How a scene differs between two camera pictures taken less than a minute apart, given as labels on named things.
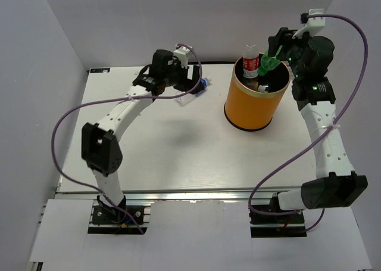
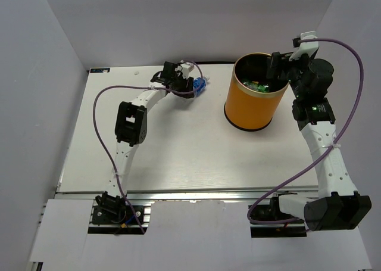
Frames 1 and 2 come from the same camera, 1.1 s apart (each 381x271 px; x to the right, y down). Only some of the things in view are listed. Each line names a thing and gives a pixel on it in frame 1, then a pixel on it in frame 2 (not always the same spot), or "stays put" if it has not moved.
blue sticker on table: [100, 70] stays put
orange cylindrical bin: [253, 99] stays put
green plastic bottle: [268, 62] -> [257, 86]
